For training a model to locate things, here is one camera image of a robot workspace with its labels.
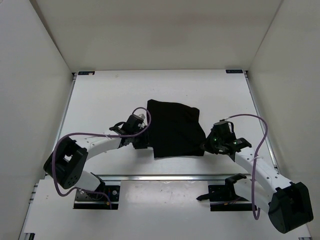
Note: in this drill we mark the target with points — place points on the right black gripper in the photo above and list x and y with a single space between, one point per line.
207 146

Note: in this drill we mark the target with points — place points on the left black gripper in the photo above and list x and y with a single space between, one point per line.
145 142

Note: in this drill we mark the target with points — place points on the black skirt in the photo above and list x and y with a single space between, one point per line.
174 130

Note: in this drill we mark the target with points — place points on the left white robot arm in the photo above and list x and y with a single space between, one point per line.
70 154

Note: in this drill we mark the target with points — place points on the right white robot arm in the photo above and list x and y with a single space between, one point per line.
286 203

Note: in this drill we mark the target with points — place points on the right blue label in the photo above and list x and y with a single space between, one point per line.
234 71

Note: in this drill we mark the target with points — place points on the blue label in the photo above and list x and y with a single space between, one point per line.
234 71
86 73

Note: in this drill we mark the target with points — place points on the left blue label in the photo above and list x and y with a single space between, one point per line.
86 73

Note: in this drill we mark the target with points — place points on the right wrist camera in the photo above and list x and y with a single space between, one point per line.
223 129

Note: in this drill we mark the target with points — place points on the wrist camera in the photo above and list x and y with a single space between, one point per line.
223 129
133 123

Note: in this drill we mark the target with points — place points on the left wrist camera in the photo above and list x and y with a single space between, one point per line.
133 123

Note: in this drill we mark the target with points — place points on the aluminium rail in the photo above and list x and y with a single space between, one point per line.
167 177

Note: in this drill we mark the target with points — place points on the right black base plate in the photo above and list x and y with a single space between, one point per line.
223 198

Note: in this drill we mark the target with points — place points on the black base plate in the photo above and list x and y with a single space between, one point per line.
223 198
89 201

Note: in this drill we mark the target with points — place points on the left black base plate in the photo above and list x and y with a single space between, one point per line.
89 201

